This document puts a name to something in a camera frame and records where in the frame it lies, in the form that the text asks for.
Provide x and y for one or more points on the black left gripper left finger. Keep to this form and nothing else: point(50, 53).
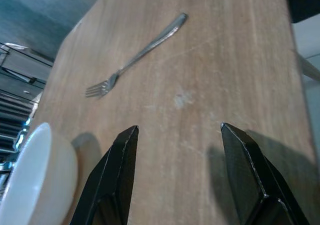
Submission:
point(112, 180)

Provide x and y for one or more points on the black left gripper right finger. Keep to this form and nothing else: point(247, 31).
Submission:
point(250, 180)

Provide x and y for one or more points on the light wooden table leg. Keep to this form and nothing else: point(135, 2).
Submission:
point(310, 68)

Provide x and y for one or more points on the white bowl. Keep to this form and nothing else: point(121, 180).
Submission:
point(37, 175)

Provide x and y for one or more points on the silver metal fork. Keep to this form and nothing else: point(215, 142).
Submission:
point(147, 50)

